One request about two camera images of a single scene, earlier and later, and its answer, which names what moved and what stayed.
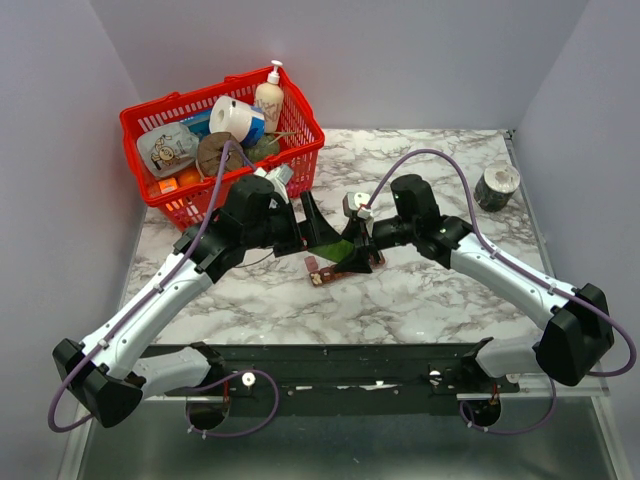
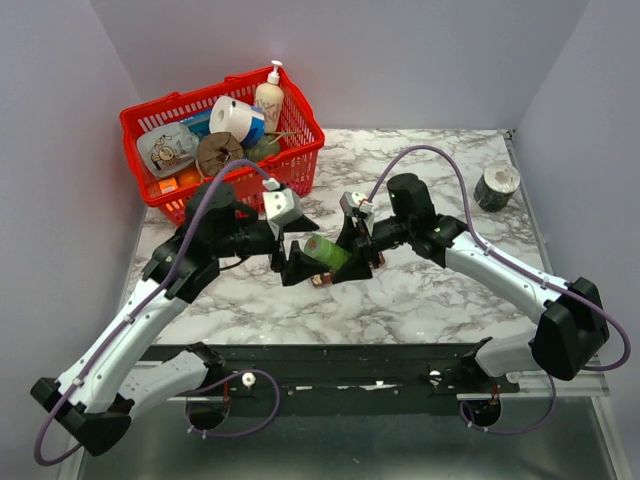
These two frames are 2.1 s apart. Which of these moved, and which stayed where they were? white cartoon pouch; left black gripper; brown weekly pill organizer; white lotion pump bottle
Moved: left black gripper
Stayed: brown weekly pill organizer; white cartoon pouch; white lotion pump bottle
